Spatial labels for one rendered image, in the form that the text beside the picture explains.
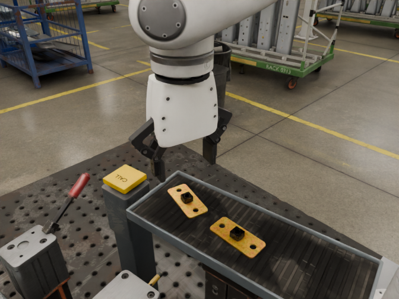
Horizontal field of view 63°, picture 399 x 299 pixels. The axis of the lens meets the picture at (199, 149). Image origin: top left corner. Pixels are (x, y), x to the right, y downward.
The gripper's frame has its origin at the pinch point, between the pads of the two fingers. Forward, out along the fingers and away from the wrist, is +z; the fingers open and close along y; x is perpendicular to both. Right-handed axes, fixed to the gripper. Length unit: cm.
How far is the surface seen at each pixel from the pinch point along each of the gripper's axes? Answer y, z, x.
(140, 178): 4.4, 7.8, -10.2
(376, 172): -207, 124, -68
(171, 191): 1.2, 7.5, -3.1
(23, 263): 27.5, 18.1, -10.5
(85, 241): 14, 54, -46
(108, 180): 9.7, 7.8, -12.6
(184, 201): 0.7, 7.0, 0.7
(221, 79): -148, 79, -204
